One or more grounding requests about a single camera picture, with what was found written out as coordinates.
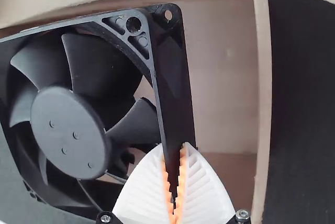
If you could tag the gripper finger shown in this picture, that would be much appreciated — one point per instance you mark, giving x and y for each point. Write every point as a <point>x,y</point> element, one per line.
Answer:
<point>144,195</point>
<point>204,195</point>

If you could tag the black square fan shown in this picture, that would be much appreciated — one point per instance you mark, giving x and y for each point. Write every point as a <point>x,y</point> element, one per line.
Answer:
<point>73,135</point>

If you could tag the cardboard box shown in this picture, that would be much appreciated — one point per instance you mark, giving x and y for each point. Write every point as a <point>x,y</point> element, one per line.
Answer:
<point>225,77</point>

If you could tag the black mat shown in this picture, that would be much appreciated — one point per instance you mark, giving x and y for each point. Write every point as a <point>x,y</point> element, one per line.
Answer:
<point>301,103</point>

